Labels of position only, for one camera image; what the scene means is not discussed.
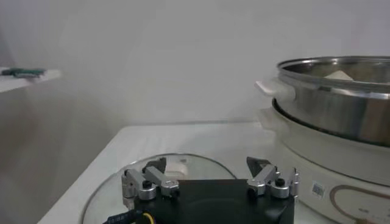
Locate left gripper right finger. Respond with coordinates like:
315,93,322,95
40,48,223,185
246,156,300,200

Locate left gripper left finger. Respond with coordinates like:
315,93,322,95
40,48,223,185
121,156,180,202

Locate round glass pot lid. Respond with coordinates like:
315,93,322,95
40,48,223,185
79,153,238,224

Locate stainless steel steamer basket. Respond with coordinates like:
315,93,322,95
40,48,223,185
254,55,390,149

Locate white electric cooker base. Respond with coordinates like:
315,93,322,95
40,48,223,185
257,99,390,224

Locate white side table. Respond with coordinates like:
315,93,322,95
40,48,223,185
0,68,62,94

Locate green clamp tool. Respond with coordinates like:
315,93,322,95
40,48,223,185
1,67,46,79

